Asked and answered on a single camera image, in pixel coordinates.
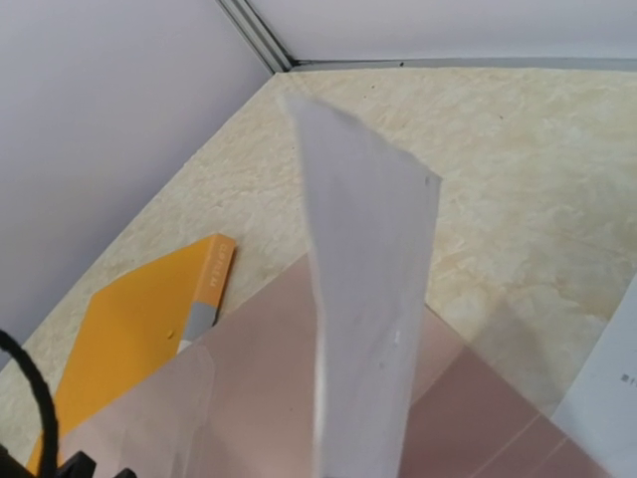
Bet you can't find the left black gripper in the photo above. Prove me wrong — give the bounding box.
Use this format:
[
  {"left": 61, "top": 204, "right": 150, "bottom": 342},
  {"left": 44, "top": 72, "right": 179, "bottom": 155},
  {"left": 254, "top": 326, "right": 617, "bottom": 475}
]
[{"left": 0, "top": 450, "right": 135, "bottom": 478}]

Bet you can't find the pink-brown file folder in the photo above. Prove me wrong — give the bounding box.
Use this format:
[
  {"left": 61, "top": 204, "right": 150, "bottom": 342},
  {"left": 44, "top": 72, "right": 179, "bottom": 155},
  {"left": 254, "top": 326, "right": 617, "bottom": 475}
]
[{"left": 61, "top": 259, "right": 605, "bottom": 477}]

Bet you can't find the white printed sheet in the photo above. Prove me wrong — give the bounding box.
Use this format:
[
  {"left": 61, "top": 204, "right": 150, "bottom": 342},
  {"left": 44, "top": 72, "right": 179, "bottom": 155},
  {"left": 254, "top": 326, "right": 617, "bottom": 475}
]
[
  {"left": 551, "top": 281, "right": 637, "bottom": 477},
  {"left": 286, "top": 95, "right": 441, "bottom": 477}
]

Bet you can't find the orange folder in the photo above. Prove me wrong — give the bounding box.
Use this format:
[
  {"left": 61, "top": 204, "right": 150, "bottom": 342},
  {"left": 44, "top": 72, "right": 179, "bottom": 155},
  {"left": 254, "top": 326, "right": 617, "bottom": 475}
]
[{"left": 55, "top": 234, "right": 236, "bottom": 477}]

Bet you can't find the white printed sheet back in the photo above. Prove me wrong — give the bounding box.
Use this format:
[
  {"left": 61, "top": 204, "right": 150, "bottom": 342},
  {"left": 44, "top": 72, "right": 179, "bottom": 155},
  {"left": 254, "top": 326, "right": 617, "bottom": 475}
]
[{"left": 551, "top": 281, "right": 637, "bottom": 477}]

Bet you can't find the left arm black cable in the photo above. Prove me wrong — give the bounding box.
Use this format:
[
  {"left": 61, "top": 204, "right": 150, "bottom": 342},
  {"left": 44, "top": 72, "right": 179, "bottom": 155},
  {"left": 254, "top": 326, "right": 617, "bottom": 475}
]
[{"left": 0, "top": 328, "right": 61, "bottom": 478}]

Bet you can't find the left aluminium frame post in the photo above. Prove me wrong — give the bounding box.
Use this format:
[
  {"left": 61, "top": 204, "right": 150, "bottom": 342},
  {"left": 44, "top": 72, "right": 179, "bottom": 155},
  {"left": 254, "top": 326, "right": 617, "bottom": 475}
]
[{"left": 217, "top": 0, "right": 299, "bottom": 74}]

